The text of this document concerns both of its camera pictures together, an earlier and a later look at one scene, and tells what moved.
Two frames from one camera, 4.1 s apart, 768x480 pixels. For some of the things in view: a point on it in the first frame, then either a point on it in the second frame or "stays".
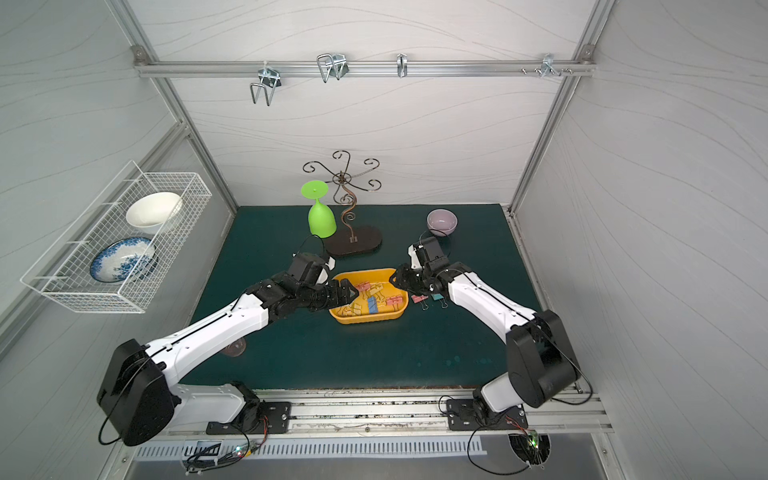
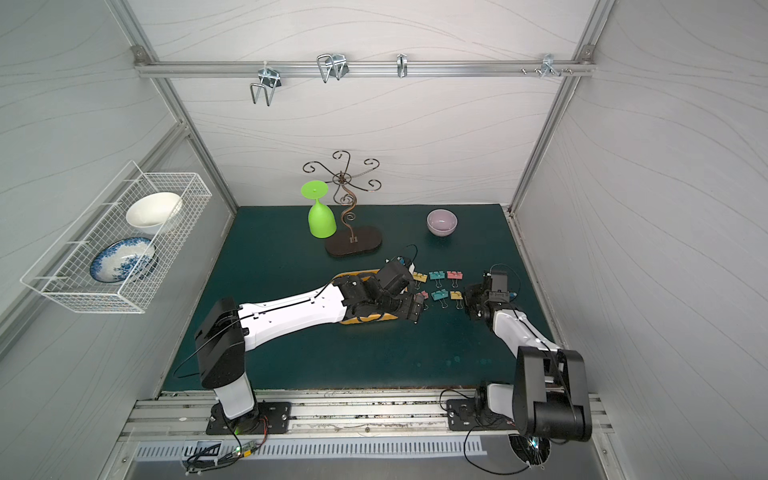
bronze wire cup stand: (342, 242) stays
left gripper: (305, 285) -> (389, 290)
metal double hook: (270, 78) stays
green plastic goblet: (321, 220) stays
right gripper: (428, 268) -> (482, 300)
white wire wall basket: (119, 254) stays
